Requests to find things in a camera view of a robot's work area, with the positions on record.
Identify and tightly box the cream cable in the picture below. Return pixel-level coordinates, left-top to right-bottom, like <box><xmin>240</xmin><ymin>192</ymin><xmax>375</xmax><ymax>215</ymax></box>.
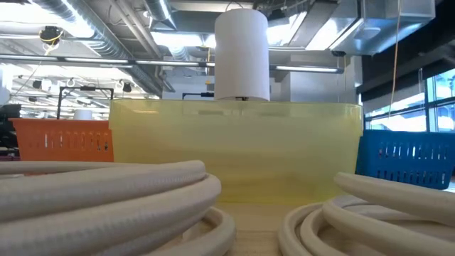
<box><xmin>0</xmin><ymin>159</ymin><xmax>237</xmax><ymax>256</ymax></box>
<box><xmin>277</xmin><ymin>172</ymin><xmax>455</xmax><ymax>256</ymax></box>

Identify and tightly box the yellow translucent plastic bin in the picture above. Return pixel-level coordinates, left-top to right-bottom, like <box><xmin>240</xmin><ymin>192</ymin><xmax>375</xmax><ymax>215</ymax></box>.
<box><xmin>108</xmin><ymin>98</ymin><xmax>363</xmax><ymax>206</ymax></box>

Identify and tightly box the white shade wooden table lamp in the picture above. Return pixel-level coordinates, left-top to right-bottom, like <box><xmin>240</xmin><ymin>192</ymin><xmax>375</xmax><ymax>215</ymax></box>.
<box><xmin>214</xmin><ymin>9</ymin><xmax>270</xmax><ymax>102</ymax></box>

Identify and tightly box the small white lamp shade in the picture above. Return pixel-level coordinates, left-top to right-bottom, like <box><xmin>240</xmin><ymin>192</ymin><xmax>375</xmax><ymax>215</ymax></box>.
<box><xmin>73</xmin><ymin>109</ymin><xmax>94</xmax><ymax>121</ymax></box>

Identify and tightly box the orange slotted plastic basket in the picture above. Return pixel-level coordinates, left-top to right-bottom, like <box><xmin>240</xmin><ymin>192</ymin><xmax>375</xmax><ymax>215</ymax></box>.
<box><xmin>9</xmin><ymin>117</ymin><xmax>114</xmax><ymax>163</ymax></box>

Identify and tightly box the blue slotted plastic basket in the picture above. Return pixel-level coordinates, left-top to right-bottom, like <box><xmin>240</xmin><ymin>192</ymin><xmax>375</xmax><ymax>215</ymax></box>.
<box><xmin>355</xmin><ymin>129</ymin><xmax>455</xmax><ymax>191</ymax></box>

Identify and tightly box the black metal stand frame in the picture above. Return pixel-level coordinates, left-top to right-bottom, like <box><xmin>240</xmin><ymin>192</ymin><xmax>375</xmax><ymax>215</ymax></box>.
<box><xmin>56</xmin><ymin>86</ymin><xmax>114</xmax><ymax>120</ymax></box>

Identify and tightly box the round silver ventilation duct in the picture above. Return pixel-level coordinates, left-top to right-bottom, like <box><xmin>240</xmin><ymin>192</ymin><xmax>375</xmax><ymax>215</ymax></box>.
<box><xmin>31</xmin><ymin>0</ymin><xmax>164</xmax><ymax>97</ymax></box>

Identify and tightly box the orange hanging cord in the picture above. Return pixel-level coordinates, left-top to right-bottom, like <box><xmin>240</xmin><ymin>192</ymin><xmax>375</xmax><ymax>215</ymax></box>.
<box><xmin>388</xmin><ymin>0</ymin><xmax>402</xmax><ymax>118</ymax></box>

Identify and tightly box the square silver ventilation duct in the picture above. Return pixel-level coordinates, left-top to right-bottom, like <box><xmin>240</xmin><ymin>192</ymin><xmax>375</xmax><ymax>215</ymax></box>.
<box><xmin>328</xmin><ymin>0</ymin><xmax>437</xmax><ymax>56</ymax></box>

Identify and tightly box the black yellow cord reel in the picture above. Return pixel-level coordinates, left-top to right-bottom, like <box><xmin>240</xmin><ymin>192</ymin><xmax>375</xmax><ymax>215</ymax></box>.
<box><xmin>38</xmin><ymin>25</ymin><xmax>65</xmax><ymax>46</ymax></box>

